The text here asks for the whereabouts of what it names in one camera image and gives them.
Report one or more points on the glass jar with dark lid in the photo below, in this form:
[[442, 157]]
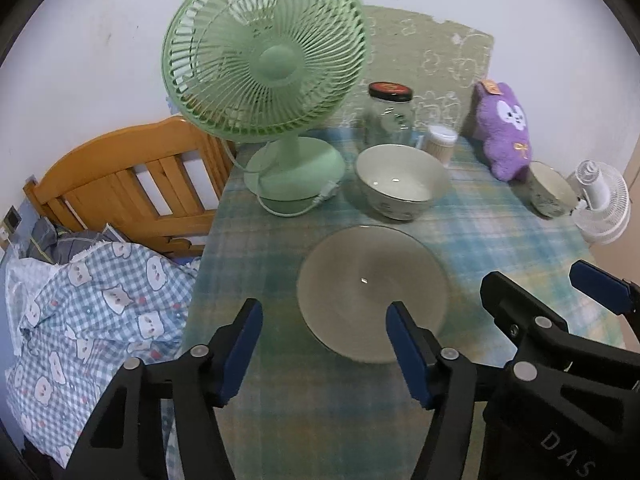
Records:
[[387, 120]]

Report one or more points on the purple plush toy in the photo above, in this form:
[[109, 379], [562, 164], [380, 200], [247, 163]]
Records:
[[502, 125]]

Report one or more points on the beige door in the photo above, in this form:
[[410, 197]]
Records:
[[634, 180]]

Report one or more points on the plaid tablecloth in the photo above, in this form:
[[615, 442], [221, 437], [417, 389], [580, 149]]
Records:
[[300, 410]]

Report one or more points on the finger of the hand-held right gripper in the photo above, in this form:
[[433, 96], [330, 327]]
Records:
[[600, 285], [515, 310]]

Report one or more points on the dark wall switch plate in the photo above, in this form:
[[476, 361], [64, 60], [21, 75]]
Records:
[[11, 216]]

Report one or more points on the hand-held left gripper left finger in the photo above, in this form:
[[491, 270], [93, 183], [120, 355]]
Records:
[[242, 355]]

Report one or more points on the blue checked bear blanket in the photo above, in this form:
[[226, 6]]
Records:
[[100, 310]]

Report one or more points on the wooden headboard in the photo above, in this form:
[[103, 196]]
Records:
[[100, 160]]

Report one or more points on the green printed board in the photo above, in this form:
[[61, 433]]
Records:
[[425, 45]]

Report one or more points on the grey floral ceramic bowl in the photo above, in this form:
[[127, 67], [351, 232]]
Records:
[[400, 180], [350, 280], [550, 185]]

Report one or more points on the green desk fan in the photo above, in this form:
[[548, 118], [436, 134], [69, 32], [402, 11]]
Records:
[[270, 55]]

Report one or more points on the cotton swab container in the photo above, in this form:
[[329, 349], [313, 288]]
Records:
[[441, 142]]

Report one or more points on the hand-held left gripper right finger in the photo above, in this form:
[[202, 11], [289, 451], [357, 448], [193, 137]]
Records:
[[407, 355]]

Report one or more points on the grey cloth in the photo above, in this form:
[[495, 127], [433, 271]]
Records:
[[50, 240]]

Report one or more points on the white wall socket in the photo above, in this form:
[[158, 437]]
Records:
[[5, 235]]

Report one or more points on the white clip fan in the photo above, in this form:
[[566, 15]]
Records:
[[600, 200]]

